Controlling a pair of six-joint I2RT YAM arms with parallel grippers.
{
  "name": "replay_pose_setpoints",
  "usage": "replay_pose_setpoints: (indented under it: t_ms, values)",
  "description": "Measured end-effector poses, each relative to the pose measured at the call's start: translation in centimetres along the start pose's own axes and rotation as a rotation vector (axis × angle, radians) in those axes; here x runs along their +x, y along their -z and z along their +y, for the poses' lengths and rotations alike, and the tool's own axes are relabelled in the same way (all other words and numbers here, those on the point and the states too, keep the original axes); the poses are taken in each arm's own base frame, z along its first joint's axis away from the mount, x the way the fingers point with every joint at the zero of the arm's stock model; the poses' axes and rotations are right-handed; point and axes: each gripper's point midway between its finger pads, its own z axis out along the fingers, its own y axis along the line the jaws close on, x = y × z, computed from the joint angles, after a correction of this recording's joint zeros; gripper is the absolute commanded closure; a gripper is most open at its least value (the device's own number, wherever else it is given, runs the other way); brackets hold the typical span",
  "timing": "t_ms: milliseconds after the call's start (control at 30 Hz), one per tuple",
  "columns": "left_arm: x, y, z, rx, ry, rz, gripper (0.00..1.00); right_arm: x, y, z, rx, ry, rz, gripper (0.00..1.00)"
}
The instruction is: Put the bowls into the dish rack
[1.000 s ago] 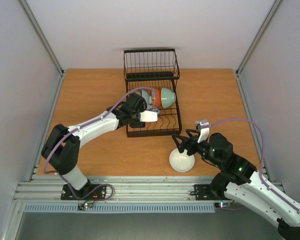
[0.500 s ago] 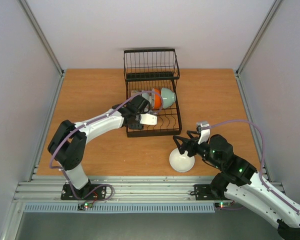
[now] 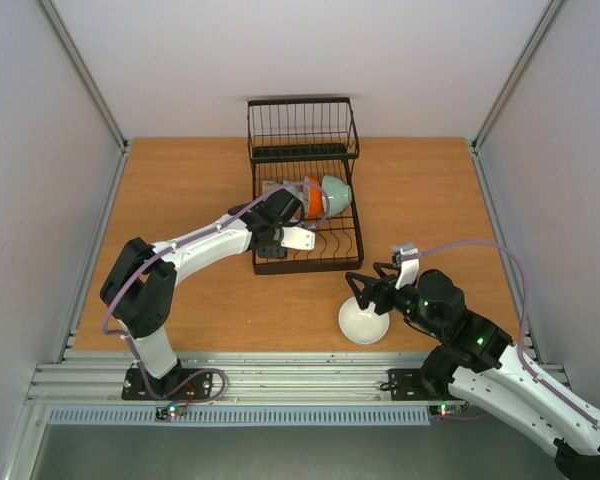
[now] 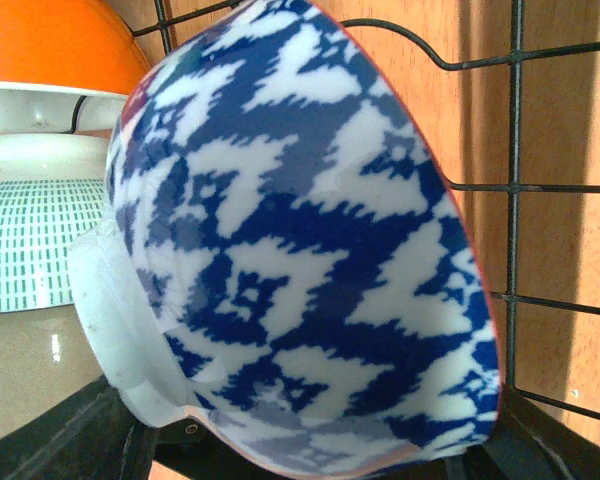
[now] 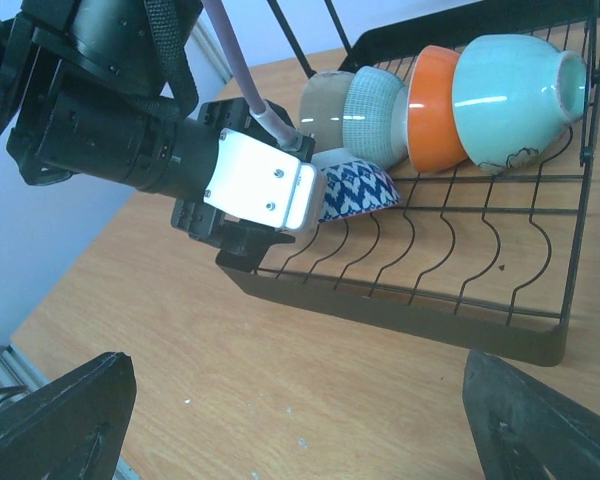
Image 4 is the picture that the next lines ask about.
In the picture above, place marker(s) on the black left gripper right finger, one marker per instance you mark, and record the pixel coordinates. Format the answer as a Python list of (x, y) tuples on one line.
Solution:
[(527, 443)]

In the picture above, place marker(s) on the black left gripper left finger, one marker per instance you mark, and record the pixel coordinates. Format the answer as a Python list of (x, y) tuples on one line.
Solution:
[(89, 435)]

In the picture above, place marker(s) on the green patterned bowl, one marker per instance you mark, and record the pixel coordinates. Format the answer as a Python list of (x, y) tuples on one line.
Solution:
[(51, 191)]

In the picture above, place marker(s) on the red white patterned bowl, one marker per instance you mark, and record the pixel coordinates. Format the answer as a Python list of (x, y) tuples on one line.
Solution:
[(280, 259)]

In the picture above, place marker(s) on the orange bowl white inside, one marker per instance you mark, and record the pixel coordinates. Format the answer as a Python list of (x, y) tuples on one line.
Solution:
[(65, 66)]

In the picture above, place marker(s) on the black wire dish rack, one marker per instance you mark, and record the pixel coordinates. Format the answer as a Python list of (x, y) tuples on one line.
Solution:
[(509, 93)]

